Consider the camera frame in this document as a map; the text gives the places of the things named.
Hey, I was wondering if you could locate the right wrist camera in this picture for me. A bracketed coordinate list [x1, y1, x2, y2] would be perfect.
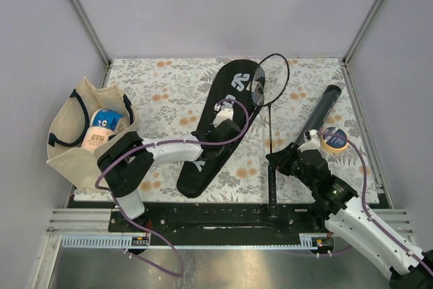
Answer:
[299, 129, 321, 152]

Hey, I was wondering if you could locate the beige canvas tote bag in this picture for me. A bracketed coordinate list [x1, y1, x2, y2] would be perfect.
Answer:
[47, 79, 138, 192]

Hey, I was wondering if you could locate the badminton racket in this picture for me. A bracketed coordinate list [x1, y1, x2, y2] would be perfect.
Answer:
[250, 53, 291, 219]

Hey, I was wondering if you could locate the black shuttlecock tube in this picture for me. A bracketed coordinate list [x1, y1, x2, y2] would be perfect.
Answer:
[295, 85, 342, 146]

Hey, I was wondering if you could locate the floral table mat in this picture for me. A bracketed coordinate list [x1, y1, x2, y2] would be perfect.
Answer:
[108, 58, 379, 204]

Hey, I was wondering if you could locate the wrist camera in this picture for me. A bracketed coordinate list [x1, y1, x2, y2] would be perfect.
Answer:
[299, 129, 321, 152]
[212, 104, 234, 127]

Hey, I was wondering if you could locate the pink labelled jar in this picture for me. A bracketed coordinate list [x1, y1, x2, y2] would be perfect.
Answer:
[81, 127, 112, 152]

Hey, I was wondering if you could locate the black racket cover bag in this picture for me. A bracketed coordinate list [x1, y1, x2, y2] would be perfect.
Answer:
[177, 60, 258, 198]

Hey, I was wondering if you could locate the blue white can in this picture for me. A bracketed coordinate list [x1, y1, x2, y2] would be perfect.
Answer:
[90, 108, 123, 131]

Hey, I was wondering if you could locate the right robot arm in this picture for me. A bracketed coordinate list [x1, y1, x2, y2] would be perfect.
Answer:
[266, 143, 432, 288]

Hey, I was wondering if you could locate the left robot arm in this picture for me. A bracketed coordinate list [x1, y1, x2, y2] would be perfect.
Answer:
[95, 118, 249, 231]

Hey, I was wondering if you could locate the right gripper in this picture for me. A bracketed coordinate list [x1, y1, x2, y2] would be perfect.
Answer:
[265, 142, 316, 190]

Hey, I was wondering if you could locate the right aluminium frame post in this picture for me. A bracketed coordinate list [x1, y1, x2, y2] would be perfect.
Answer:
[342, 0, 385, 64]

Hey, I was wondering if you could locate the left aluminium frame post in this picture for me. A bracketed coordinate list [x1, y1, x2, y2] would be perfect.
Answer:
[69, 0, 112, 67]

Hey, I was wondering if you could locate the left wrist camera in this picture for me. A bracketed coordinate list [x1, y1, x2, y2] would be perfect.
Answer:
[212, 104, 234, 127]

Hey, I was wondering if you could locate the masking tape roll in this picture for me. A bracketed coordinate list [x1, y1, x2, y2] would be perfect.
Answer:
[320, 127, 348, 154]

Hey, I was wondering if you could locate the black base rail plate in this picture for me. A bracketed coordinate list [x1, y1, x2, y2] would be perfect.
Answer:
[108, 202, 328, 246]

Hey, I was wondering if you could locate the aluminium frame post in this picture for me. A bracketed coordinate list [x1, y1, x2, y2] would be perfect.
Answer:
[342, 0, 385, 64]
[69, 0, 112, 67]

